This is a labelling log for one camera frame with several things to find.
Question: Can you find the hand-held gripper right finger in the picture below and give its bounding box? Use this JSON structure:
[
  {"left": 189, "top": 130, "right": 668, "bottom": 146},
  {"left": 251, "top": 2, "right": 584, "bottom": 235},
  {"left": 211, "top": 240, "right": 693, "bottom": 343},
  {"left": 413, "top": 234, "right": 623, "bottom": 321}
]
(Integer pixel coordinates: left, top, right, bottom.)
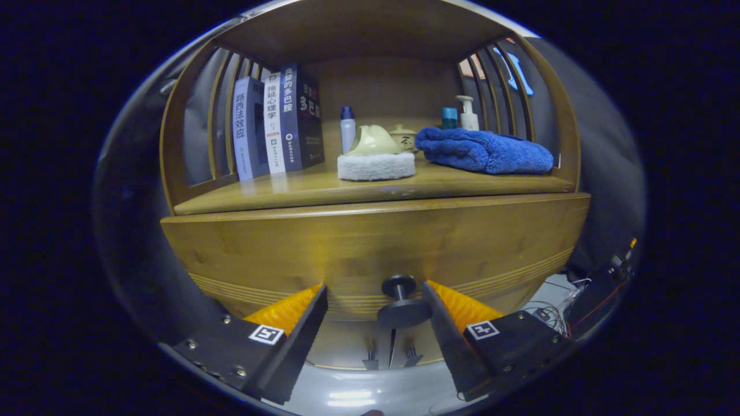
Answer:
[{"left": 421, "top": 280, "right": 576, "bottom": 402}]

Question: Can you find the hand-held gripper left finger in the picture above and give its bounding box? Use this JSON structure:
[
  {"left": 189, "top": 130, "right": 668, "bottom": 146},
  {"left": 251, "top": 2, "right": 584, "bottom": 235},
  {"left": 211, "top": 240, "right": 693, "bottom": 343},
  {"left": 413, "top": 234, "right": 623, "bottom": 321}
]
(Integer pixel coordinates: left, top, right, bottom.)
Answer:
[{"left": 173, "top": 283, "right": 329, "bottom": 405}]

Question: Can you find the wooden drawer with black knob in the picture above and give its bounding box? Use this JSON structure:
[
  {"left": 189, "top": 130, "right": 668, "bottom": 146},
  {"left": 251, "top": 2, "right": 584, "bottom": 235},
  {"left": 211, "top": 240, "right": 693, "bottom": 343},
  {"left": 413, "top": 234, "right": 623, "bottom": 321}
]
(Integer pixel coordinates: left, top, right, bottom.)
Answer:
[{"left": 160, "top": 192, "right": 591, "bottom": 329}]

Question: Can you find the cream scrubber with white pad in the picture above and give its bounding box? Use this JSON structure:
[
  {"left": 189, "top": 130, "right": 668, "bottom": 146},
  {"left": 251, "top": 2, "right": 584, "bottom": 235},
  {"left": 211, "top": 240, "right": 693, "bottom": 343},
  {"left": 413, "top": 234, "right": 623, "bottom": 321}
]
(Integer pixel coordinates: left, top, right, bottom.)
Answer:
[{"left": 337, "top": 125, "right": 417, "bottom": 182}]

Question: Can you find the wooden cabinet door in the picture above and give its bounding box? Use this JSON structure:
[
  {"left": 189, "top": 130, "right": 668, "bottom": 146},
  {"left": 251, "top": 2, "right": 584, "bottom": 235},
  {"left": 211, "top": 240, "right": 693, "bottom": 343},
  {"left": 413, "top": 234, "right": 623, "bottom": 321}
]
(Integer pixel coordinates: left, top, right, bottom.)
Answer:
[
  {"left": 392, "top": 317, "right": 450, "bottom": 369},
  {"left": 305, "top": 320, "right": 395, "bottom": 371}
]

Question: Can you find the wooden countertop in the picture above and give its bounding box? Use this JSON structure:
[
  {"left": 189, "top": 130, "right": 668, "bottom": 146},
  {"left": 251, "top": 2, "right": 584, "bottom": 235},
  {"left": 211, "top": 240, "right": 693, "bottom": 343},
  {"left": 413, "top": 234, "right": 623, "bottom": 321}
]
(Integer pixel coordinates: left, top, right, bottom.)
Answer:
[{"left": 173, "top": 151, "right": 578, "bottom": 216}]

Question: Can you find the wooden cabinet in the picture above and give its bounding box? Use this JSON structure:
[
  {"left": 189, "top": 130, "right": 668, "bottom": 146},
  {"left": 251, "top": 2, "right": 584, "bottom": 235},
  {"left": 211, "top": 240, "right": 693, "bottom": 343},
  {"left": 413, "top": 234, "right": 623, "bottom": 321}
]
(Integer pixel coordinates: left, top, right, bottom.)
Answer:
[{"left": 159, "top": 0, "right": 591, "bottom": 372}]

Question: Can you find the dark side table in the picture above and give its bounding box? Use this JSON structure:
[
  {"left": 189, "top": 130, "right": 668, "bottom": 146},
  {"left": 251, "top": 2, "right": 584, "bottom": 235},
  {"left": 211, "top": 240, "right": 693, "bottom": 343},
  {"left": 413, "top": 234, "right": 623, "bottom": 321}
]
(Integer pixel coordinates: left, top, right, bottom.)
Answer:
[{"left": 564, "top": 266, "right": 631, "bottom": 341}]

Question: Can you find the orange and black tool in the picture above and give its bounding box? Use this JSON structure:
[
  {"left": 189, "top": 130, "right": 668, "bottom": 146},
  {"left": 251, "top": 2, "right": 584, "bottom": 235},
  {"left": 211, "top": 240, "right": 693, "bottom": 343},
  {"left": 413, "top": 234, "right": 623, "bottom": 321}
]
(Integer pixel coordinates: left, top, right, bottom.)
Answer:
[{"left": 612, "top": 237, "right": 640, "bottom": 273}]

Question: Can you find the folded blue towel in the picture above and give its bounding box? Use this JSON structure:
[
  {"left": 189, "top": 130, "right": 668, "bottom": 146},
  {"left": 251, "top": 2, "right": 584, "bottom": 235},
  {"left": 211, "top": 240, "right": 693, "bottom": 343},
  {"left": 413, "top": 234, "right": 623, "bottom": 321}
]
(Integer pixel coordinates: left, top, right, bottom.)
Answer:
[{"left": 415, "top": 127, "right": 555, "bottom": 176}]

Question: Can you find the small beige ceramic teapot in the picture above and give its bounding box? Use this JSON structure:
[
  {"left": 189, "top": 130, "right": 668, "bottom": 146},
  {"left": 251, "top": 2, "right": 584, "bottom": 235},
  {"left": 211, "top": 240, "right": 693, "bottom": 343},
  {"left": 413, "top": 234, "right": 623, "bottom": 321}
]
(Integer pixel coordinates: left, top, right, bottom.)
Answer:
[{"left": 388, "top": 124, "right": 419, "bottom": 154}]

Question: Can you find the light blue book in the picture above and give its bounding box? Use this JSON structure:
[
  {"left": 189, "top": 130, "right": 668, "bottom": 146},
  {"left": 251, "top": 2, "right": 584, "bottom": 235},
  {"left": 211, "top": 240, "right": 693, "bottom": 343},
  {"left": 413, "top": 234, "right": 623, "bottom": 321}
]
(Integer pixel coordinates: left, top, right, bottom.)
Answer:
[{"left": 232, "top": 76, "right": 271, "bottom": 183}]

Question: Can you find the white book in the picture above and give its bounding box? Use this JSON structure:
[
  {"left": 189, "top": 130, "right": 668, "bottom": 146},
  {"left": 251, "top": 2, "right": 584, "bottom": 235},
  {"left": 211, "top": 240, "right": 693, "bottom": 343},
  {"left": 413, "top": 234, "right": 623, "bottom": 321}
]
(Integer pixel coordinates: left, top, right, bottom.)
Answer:
[{"left": 263, "top": 72, "right": 288, "bottom": 176}]

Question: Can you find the white spray bottle blue cap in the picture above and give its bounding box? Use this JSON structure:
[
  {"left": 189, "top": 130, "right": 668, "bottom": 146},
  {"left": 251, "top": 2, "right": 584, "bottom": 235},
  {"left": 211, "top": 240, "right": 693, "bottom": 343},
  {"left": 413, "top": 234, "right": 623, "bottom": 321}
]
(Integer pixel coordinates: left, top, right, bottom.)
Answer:
[{"left": 340, "top": 106, "right": 357, "bottom": 155}]

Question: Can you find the white pump bottle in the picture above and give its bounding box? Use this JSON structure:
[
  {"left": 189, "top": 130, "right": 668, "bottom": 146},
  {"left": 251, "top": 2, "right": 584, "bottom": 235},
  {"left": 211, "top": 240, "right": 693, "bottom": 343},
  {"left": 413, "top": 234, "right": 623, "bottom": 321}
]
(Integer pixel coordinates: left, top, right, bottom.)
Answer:
[{"left": 455, "top": 95, "right": 480, "bottom": 132}]

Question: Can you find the dark blue book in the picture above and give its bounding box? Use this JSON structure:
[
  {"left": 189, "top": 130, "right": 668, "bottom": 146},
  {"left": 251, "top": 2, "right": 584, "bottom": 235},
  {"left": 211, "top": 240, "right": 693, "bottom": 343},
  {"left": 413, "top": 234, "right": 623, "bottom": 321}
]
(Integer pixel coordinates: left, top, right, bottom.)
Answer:
[{"left": 279, "top": 62, "right": 325, "bottom": 173}]

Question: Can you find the bundle of floor cables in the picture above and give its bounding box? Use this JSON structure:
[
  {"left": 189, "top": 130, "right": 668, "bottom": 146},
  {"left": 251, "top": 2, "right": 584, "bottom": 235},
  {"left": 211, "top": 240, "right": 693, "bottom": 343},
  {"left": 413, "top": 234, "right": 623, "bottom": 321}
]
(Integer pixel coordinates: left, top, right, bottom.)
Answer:
[{"left": 523, "top": 277, "right": 591, "bottom": 339}]

